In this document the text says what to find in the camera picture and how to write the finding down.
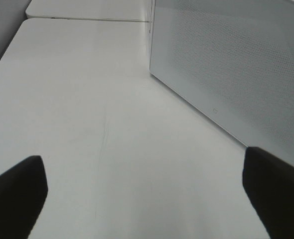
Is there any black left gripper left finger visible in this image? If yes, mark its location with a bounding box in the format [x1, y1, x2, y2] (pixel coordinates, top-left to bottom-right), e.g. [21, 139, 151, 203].
[0, 155, 48, 239]

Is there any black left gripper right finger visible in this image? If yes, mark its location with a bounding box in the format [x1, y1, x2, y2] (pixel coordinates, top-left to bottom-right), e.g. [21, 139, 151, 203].
[242, 147, 294, 239]

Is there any white microwave door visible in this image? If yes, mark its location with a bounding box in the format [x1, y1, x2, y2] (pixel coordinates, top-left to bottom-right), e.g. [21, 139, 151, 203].
[150, 0, 294, 166]

